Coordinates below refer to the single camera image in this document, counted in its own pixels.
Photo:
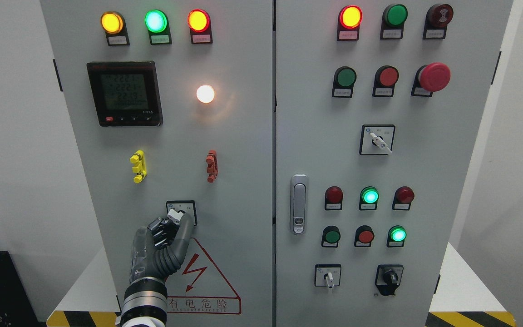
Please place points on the black digital power meter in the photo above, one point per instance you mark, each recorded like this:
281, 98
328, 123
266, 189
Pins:
125, 93

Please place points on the silver black robot forearm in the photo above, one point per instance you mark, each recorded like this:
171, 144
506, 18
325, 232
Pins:
145, 304

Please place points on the dark red indicator left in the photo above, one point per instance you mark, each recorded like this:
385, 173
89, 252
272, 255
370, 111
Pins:
333, 198

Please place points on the grey right cabinet door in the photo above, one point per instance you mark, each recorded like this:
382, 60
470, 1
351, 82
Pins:
319, 136

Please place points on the green lit indicator middle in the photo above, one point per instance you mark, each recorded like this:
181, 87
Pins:
368, 198

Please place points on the black rotary knob switch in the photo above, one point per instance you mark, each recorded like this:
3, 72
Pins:
388, 278

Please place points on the white platform with hazard stripes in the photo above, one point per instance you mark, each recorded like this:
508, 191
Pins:
461, 299

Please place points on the white selector switch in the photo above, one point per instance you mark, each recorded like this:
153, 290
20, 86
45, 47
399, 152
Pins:
377, 139
327, 275

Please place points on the red indicator light top left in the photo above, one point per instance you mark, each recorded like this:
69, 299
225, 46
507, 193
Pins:
199, 23

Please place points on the green push button lower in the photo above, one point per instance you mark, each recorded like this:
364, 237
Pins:
330, 236

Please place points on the dark red indicator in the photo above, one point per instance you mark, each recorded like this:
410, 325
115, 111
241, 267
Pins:
333, 198
403, 198

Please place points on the dark red buzzer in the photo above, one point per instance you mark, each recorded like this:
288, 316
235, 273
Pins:
436, 21

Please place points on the white selector switch lower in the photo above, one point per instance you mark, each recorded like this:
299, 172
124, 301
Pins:
327, 275

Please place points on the green lit push button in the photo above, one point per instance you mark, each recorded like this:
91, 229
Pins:
396, 236

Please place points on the yellow indicator light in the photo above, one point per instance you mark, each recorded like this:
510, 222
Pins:
114, 28

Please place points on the red push button lower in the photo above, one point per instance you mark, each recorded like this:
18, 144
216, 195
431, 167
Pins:
364, 235

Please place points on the grey left cabinet door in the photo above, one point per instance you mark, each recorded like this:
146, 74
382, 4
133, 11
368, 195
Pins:
234, 213

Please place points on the white selector switch upper right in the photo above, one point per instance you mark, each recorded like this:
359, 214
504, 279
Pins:
377, 139

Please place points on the green indicator top right door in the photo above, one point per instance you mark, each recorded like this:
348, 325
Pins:
392, 22

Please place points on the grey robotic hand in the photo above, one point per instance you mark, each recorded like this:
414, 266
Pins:
159, 249

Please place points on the red push button upper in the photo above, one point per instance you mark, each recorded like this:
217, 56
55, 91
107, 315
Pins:
385, 80

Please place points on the red emergency stop button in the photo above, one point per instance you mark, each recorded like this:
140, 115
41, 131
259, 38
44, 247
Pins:
431, 78

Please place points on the green push button upper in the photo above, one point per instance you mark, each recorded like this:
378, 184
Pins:
343, 82

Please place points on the grey cabinet door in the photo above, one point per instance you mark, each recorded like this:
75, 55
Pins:
319, 136
234, 213

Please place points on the green indicator light top left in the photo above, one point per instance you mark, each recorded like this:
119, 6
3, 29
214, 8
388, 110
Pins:
158, 27

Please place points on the silver door handle lock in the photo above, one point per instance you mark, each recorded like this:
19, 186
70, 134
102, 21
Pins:
298, 198

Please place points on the small clear lamp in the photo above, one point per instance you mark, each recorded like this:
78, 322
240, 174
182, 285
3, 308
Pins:
205, 94

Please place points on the red electrical hazard warning sticker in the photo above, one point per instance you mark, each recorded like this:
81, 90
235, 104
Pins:
200, 287

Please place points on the red push button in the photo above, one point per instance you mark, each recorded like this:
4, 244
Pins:
364, 235
385, 80

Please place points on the dark red indicator right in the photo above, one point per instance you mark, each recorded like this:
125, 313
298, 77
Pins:
403, 198

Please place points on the yellow terminal connector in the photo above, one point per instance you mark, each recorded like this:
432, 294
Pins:
138, 166

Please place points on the white rotary light switch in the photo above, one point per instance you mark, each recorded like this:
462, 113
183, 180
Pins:
176, 210

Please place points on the red lit indicator right door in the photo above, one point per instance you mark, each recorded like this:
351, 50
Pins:
348, 23

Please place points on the red terminal connector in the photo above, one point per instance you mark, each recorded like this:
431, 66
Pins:
212, 166

